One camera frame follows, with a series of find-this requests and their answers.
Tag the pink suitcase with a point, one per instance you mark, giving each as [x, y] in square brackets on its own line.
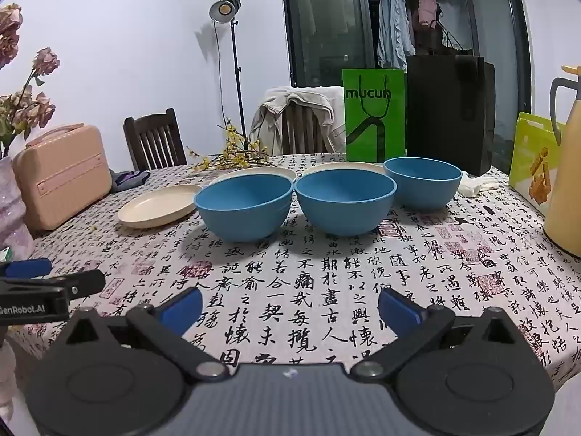
[63, 177]

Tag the yellow flower branch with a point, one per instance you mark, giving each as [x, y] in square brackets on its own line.
[236, 156]

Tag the hanging pink garment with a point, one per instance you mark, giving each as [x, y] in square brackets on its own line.
[426, 4]

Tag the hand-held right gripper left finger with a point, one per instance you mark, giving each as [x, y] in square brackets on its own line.
[181, 309]

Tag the dried pink flowers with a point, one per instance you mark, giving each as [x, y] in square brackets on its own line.
[45, 61]

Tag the dark wooden chair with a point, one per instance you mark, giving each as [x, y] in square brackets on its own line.
[154, 141]
[302, 131]

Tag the dark sliding glass door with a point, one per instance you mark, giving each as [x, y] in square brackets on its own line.
[327, 32]

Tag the blue bowl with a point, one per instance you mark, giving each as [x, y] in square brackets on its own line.
[422, 186]
[245, 209]
[345, 204]

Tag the beige jacket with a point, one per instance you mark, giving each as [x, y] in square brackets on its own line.
[268, 122]

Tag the pink textured vase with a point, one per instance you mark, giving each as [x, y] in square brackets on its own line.
[11, 218]

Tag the black paper bag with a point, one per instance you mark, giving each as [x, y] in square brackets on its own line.
[445, 118]

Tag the green white box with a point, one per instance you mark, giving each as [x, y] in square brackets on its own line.
[4, 254]

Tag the studio floor lamp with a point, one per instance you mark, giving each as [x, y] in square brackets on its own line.
[224, 9]

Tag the hanging blue shirt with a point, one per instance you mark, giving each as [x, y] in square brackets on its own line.
[392, 22]

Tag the grey purple cloth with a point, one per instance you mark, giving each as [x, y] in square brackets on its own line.
[129, 179]

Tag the light green gift box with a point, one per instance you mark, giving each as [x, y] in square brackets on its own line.
[526, 145]

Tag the calligraphy printed tablecloth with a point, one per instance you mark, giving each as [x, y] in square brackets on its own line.
[317, 263]

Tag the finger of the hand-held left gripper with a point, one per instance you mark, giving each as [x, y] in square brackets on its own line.
[81, 284]
[27, 267]

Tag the yellow thermos jug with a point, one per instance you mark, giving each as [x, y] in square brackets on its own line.
[569, 181]

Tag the green paper bag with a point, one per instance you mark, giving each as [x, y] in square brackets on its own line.
[352, 113]

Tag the cream plate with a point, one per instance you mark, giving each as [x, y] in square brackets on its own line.
[340, 166]
[154, 206]
[254, 173]

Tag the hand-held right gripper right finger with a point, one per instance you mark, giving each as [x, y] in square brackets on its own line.
[399, 311]

